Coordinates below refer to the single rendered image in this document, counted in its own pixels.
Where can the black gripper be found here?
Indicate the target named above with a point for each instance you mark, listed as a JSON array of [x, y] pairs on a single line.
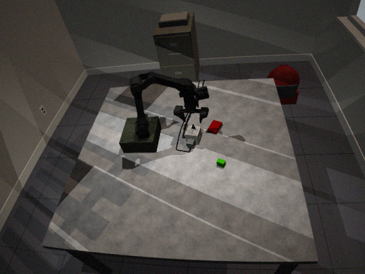
[[190, 108]]

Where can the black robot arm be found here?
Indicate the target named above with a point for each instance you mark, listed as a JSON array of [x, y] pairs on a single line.
[[187, 90]]

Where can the small green block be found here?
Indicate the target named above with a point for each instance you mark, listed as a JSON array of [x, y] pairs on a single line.
[[221, 163]]

